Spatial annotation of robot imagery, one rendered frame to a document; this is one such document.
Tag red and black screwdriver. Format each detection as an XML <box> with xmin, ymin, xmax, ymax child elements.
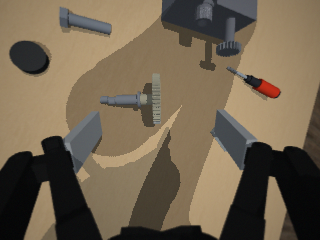
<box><xmin>234</xmin><ymin>70</ymin><xmax>281</xmax><ymax>98</ymax></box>

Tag grey hex bolt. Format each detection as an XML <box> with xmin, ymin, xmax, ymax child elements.
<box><xmin>59</xmin><ymin>7</ymin><xmax>110</xmax><ymax>34</ymax></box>

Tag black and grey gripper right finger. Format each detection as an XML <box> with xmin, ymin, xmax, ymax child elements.
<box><xmin>214</xmin><ymin>109</ymin><xmax>320</xmax><ymax>240</ymax></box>

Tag grey camshaft with gear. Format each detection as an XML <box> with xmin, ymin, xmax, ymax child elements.
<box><xmin>100</xmin><ymin>73</ymin><xmax>161</xmax><ymax>124</ymax></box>

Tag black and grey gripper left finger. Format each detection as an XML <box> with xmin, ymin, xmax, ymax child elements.
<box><xmin>0</xmin><ymin>111</ymin><xmax>103</xmax><ymax>240</ymax></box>

